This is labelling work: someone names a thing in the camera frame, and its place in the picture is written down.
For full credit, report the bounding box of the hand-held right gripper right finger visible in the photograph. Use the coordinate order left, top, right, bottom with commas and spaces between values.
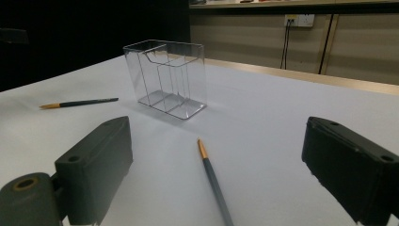
301, 116, 399, 226

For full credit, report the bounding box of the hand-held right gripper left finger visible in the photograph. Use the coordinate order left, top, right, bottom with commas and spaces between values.
55, 116, 134, 226

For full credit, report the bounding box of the dark pen with gold tip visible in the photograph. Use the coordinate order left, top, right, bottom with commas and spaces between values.
197, 137, 235, 226
39, 97, 120, 110

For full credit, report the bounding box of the clear plastic divided container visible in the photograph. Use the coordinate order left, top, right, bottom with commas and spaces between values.
122, 39, 209, 121

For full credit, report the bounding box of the wooden table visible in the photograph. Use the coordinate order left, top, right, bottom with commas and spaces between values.
203, 57, 399, 97

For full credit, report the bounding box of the white table sheet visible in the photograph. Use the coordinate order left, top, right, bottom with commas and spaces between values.
0, 55, 399, 226

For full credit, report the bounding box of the black curtain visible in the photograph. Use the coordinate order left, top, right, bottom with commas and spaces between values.
0, 0, 191, 92

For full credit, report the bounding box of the dark horizontal beam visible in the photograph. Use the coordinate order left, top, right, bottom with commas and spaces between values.
188, 0, 399, 15

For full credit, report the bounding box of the black wall cable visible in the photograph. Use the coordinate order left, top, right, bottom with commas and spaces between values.
283, 19, 293, 70
279, 19, 290, 70

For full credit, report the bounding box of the white wall socket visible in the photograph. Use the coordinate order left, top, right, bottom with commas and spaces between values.
283, 13, 315, 28

